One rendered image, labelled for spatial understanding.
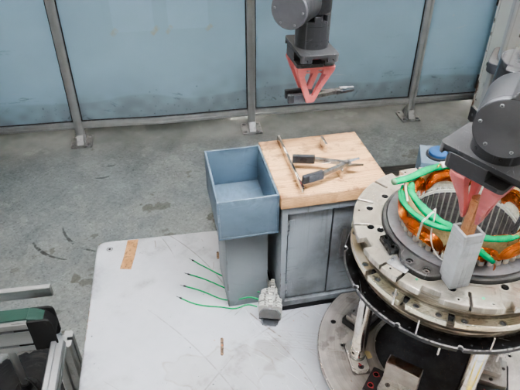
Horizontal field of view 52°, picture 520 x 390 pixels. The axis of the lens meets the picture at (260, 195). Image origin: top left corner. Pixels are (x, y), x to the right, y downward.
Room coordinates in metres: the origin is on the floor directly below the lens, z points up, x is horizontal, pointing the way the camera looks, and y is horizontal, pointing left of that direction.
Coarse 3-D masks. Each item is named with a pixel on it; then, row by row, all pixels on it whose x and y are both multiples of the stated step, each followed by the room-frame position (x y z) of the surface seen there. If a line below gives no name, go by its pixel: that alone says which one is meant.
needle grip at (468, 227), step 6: (474, 198) 0.49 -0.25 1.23; (474, 204) 0.49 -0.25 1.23; (468, 210) 0.49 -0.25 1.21; (474, 210) 0.48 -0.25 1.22; (468, 216) 0.49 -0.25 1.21; (474, 216) 0.48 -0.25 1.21; (468, 222) 0.49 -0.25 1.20; (462, 228) 0.49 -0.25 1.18; (468, 228) 0.48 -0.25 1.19; (474, 228) 0.49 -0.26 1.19; (468, 234) 0.48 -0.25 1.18
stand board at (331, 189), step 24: (264, 144) 0.89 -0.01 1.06; (288, 144) 0.89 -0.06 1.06; (312, 144) 0.89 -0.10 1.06; (336, 144) 0.89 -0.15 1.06; (360, 144) 0.89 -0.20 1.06; (288, 168) 0.80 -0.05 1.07; (312, 168) 0.80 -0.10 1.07; (360, 168) 0.80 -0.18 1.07; (288, 192) 0.73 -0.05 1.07; (312, 192) 0.73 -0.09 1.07; (336, 192) 0.73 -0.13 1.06; (360, 192) 0.74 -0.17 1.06
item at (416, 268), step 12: (396, 192) 0.68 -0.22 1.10; (384, 216) 0.62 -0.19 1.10; (384, 228) 0.60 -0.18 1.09; (396, 240) 0.56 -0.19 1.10; (408, 252) 0.54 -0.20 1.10; (408, 264) 0.52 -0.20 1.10; (420, 264) 0.52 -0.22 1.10; (420, 276) 0.50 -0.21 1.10; (432, 276) 0.49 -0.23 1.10; (504, 276) 0.49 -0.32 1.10; (516, 276) 0.49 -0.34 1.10
